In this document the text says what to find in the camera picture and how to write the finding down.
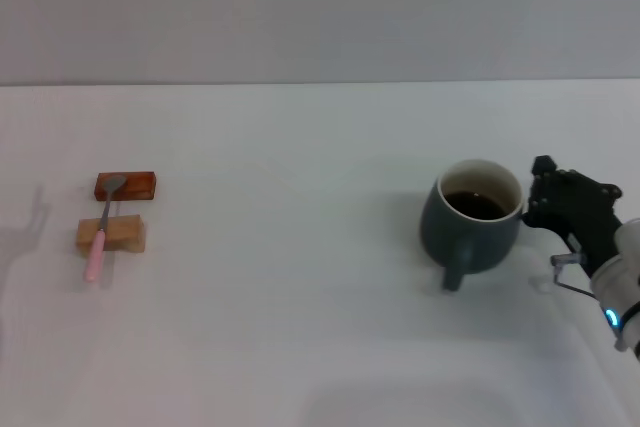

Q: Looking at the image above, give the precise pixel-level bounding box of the red-brown wooden block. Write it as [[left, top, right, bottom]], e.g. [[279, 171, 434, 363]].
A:
[[93, 172, 162, 203]]

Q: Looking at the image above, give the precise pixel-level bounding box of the light wooden block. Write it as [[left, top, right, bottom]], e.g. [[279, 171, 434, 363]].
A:
[[75, 214, 149, 254]]

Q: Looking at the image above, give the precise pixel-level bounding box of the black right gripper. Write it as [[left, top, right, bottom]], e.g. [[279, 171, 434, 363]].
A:
[[519, 155, 624, 279]]

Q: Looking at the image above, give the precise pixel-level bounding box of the dark grey ceramic cup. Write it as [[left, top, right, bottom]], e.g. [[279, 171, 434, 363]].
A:
[[418, 158, 525, 292]]

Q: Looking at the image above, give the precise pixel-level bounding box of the pink handled metal spoon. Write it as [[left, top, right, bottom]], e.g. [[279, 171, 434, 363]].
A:
[[83, 174, 128, 283]]

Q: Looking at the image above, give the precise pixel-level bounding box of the thin right gripper cable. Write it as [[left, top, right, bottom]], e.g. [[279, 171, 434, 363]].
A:
[[549, 251, 601, 298]]

